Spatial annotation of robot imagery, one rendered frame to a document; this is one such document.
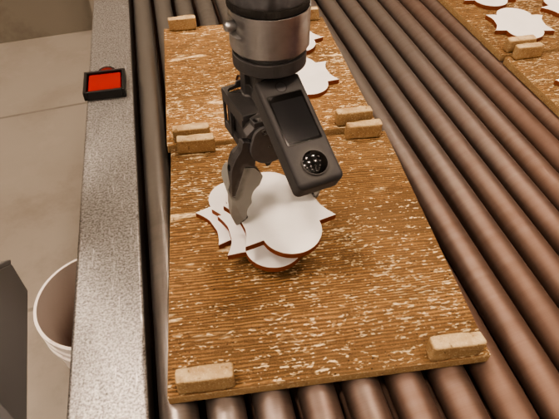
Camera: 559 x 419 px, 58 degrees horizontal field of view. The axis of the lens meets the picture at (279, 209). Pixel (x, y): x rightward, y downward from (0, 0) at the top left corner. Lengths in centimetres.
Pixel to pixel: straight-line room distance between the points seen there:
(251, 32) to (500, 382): 44
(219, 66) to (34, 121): 181
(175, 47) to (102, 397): 72
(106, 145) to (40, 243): 124
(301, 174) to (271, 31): 13
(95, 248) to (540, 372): 56
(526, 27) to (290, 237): 82
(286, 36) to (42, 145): 217
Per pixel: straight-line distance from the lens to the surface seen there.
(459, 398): 60
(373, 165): 79
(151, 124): 91
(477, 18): 128
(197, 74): 100
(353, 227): 69
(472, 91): 104
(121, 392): 60
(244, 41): 47
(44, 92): 294
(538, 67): 113
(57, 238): 209
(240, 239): 63
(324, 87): 94
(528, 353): 66
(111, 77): 105
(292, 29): 46
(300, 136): 47
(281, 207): 61
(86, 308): 67
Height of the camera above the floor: 144
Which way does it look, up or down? 46 degrees down
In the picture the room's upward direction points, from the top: straight up
